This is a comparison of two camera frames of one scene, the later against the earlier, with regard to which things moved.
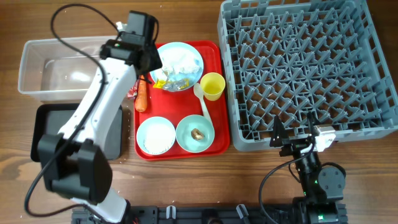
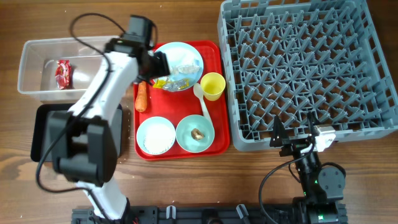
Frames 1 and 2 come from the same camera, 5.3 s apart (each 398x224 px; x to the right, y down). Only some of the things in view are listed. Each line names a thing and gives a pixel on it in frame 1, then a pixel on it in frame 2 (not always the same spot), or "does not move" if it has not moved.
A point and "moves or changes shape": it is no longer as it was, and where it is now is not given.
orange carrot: [141, 100] does not move
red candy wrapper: [132, 93] moves or changes shape
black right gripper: [293, 145] does not move
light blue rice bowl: [156, 135] does not move
